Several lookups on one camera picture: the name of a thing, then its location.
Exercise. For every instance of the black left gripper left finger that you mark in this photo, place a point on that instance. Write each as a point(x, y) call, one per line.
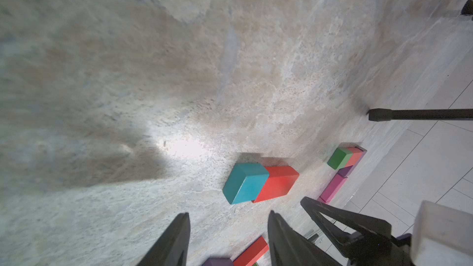
point(172, 246)

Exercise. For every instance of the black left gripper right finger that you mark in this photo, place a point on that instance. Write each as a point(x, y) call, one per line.
point(289, 248)

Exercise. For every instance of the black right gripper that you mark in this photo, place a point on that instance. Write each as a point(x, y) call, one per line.
point(364, 240)

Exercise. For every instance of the magenta long block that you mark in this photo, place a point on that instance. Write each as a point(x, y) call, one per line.
point(333, 187)

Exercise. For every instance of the red block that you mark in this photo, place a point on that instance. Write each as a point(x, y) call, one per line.
point(357, 153)
point(281, 180)
point(254, 252)

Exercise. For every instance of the green cube block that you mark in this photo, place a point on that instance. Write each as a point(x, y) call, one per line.
point(340, 158)

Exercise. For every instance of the teal cube block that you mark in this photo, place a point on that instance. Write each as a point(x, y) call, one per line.
point(245, 182)

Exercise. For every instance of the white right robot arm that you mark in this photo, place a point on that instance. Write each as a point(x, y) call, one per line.
point(441, 236)

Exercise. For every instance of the dark purple block left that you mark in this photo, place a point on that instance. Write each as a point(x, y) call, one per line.
point(217, 261)

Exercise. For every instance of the black music stand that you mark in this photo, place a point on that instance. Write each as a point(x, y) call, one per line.
point(382, 114)

